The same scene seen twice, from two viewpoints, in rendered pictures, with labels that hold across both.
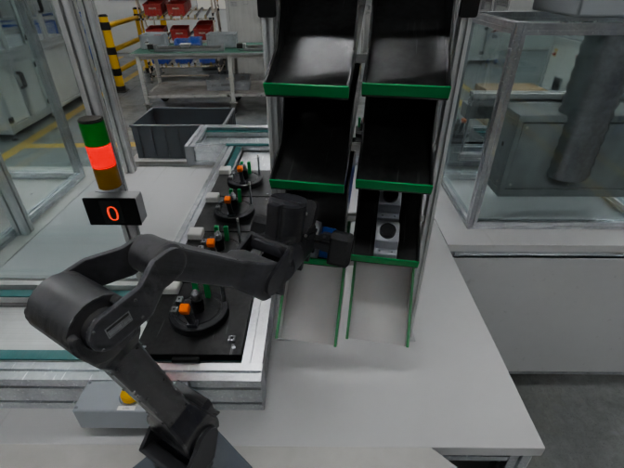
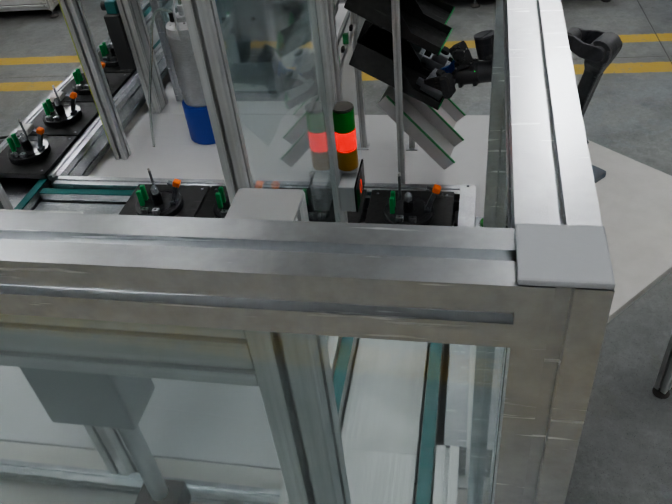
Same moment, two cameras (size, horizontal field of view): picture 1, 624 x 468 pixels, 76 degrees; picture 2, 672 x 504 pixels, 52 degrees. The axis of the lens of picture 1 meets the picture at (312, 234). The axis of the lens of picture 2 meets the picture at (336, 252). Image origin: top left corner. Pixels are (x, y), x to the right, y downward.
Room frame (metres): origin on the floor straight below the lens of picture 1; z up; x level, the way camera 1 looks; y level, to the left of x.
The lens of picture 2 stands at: (0.55, 1.79, 2.15)
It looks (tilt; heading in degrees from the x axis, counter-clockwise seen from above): 40 degrees down; 284
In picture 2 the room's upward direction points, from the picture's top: 7 degrees counter-clockwise
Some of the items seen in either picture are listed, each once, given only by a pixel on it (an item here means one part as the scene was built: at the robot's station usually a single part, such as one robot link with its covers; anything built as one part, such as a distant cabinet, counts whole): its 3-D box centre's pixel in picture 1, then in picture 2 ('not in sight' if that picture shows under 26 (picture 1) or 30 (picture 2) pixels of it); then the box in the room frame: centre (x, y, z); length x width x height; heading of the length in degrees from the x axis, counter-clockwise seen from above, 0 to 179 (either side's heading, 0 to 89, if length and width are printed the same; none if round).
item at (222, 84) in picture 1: (228, 82); not in sight; (6.03, 1.19, 0.36); 0.60 x 0.40 x 0.15; 94
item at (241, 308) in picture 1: (200, 318); (409, 218); (0.71, 0.27, 0.96); 0.24 x 0.24 x 0.02; 0
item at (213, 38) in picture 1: (222, 39); not in sight; (6.17, 1.25, 0.90); 0.40 x 0.31 x 0.17; 92
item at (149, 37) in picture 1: (154, 40); not in sight; (6.09, 2.17, 0.90); 0.40 x 0.30 x 0.17; 4
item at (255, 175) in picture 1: (244, 172); (156, 196); (1.46, 0.27, 1.01); 0.24 x 0.24 x 0.13; 0
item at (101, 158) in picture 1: (100, 154); (345, 138); (0.83, 0.46, 1.33); 0.05 x 0.05 x 0.05
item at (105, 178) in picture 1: (107, 175); (347, 156); (0.83, 0.46, 1.28); 0.05 x 0.05 x 0.05
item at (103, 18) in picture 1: (143, 41); not in sight; (8.66, 3.31, 0.58); 3.40 x 0.20 x 1.15; 2
